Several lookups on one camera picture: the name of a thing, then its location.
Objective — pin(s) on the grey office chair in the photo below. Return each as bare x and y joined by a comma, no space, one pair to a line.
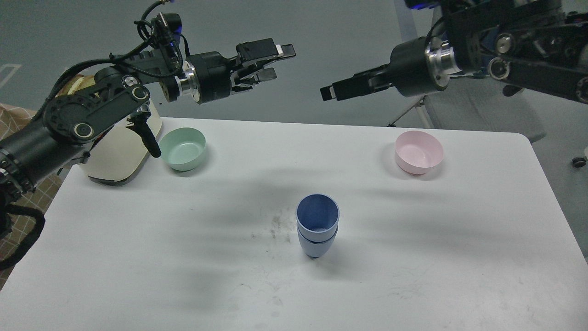
476,105

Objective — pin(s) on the blue cup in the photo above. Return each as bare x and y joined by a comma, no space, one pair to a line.
316,249
317,217

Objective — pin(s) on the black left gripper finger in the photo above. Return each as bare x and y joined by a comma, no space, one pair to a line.
259,53
246,79

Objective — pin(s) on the pink bowl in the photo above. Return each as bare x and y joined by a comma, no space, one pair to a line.
417,152

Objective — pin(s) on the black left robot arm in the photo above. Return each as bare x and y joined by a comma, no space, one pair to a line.
91,97

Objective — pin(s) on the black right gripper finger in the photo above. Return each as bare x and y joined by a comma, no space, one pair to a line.
360,84

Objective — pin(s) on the green bowl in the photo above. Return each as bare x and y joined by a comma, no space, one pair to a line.
183,149

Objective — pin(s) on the cream toaster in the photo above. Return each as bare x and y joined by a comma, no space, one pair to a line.
119,156

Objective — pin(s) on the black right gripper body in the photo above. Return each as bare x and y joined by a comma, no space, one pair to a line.
410,70

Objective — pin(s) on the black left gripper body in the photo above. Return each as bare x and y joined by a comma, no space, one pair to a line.
213,76

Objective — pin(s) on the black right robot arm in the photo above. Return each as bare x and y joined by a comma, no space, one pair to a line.
525,44

